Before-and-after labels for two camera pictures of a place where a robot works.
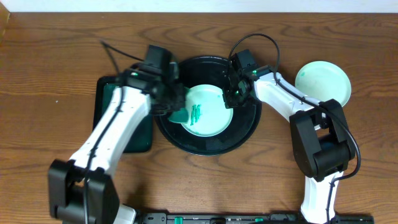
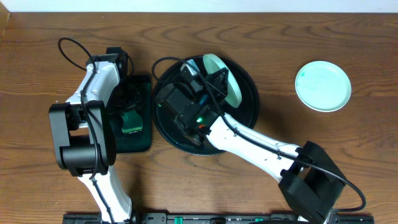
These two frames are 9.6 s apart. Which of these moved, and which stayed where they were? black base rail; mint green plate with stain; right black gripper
Moved: right black gripper
Stayed: black base rail; mint green plate with stain
